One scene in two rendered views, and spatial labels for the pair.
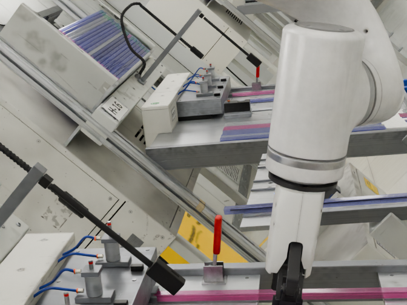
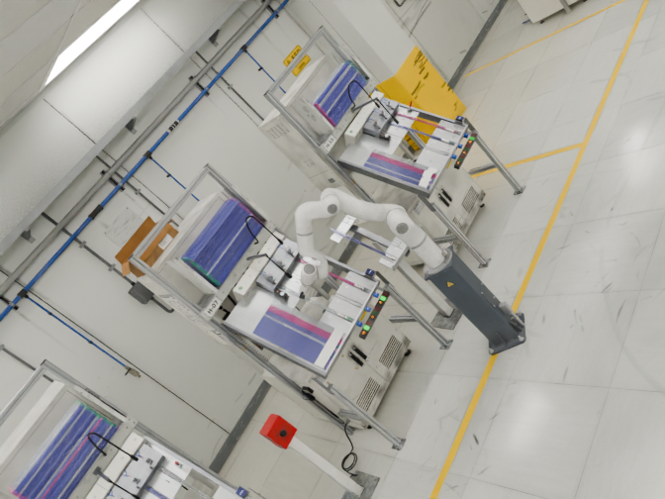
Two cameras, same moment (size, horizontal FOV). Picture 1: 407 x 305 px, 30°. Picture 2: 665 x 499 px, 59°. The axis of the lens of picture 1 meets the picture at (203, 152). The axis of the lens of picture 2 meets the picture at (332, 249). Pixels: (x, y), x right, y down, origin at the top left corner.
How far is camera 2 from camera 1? 292 cm
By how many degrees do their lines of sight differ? 46
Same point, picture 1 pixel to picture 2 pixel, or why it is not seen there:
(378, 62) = (322, 272)
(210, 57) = not seen: outside the picture
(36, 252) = (273, 242)
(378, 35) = (324, 266)
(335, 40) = (307, 275)
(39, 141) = (303, 144)
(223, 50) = not seen: outside the picture
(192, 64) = not seen: outside the picture
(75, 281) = (279, 254)
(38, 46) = (307, 111)
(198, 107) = (370, 132)
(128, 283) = (289, 261)
